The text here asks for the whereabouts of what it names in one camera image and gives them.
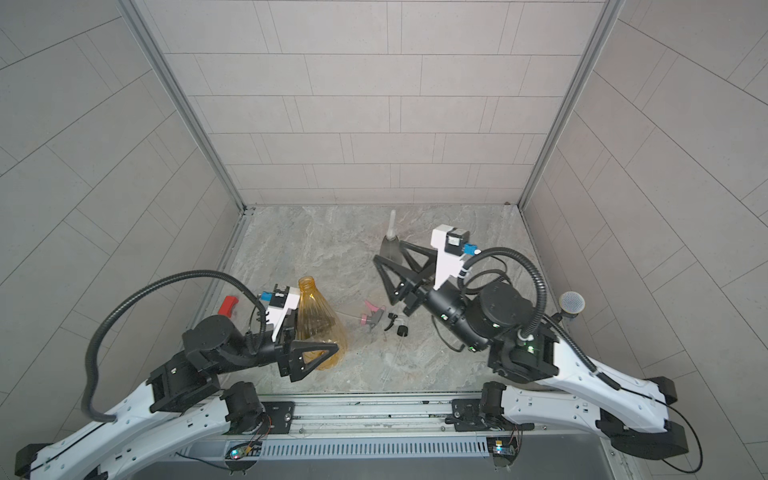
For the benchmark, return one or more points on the aluminium corner frame post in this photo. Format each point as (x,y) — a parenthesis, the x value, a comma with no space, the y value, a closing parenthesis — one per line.
(599,36)
(150,48)

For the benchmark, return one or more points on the red spray nozzle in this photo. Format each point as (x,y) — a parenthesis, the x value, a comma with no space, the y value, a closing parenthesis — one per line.
(228,306)

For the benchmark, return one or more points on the pink spray nozzle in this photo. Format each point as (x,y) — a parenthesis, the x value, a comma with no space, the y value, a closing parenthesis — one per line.
(373,314)

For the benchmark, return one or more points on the aluminium corner frame post left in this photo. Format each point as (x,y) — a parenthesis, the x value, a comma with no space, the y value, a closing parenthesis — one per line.
(150,48)

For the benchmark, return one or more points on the black spray nozzle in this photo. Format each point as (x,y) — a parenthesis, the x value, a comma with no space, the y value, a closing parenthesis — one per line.
(397,324)

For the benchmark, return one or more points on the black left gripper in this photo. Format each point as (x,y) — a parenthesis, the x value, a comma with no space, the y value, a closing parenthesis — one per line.
(287,354)

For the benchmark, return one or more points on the aluminium corner frame post right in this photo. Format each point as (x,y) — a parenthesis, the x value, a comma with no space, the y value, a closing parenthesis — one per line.
(599,36)

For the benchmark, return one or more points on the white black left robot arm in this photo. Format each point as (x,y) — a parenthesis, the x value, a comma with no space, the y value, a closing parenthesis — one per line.
(182,401)

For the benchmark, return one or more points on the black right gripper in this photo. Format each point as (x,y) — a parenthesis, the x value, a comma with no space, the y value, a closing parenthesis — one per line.
(407,292)

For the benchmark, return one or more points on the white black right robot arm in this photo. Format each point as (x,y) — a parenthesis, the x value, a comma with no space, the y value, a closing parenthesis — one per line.
(494,301)

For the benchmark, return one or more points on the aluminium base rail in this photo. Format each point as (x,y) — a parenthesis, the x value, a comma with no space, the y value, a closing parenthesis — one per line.
(369,426)

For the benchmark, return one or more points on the clear grey spray bottle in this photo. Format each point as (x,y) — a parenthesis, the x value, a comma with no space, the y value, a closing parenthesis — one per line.
(390,249)

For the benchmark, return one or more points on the orange translucent spray bottle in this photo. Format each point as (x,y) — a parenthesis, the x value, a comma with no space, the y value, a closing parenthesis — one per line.
(318,322)

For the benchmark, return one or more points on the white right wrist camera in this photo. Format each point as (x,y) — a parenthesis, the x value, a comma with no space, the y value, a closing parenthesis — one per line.
(453,250)

